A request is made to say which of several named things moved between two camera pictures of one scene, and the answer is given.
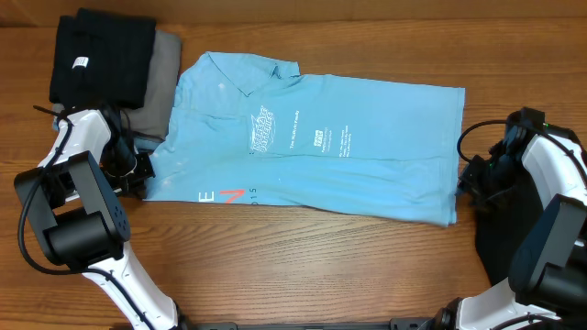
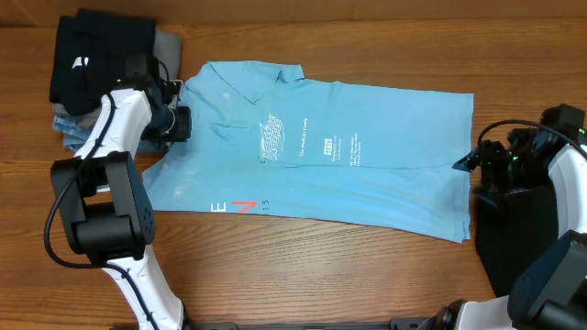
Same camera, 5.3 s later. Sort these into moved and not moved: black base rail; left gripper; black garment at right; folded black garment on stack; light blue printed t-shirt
Moved: light blue printed t-shirt; left gripper
Not moved: black garment at right; black base rail; folded black garment on stack
